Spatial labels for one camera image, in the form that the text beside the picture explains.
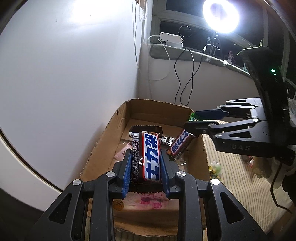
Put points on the snickers bar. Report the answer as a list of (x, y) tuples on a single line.
[(145, 174), (180, 144)]

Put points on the white power strip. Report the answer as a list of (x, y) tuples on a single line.
[(171, 39)]

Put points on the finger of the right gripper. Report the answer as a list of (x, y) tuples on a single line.
[(210, 113), (208, 128)]

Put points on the grey windowsill mat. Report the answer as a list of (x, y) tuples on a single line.
[(157, 51)]

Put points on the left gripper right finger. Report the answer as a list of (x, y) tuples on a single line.
[(226, 218)]

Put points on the ring light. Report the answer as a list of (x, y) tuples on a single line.
[(221, 16)]

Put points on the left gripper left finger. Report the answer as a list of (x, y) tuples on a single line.
[(65, 219)]

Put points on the green candy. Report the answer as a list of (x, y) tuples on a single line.
[(193, 117)]

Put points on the striped yellow table cloth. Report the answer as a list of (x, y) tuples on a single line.
[(252, 192)]

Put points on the brown cardboard box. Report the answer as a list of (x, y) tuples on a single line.
[(115, 141)]

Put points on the white gloved hand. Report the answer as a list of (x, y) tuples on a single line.
[(267, 167)]

